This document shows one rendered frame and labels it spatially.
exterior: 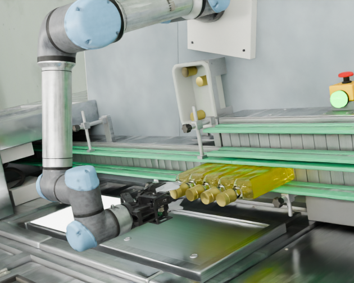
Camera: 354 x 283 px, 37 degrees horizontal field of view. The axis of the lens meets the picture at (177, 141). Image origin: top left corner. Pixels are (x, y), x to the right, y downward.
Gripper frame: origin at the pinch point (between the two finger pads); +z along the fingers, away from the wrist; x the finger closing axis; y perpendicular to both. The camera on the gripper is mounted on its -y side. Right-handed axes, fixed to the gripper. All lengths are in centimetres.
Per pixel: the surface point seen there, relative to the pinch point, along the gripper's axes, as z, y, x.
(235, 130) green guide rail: 19.2, 7.9, 13.4
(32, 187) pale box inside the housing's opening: 7, -104, -11
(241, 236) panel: 6.1, 16.4, -12.7
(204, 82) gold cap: 34.7, -17.5, 26.1
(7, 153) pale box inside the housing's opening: -1, -103, 7
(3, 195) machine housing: -11, -92, -7
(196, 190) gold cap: 1.2, 7.2, 0.9
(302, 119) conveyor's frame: 27.8, 24.8, 14.6
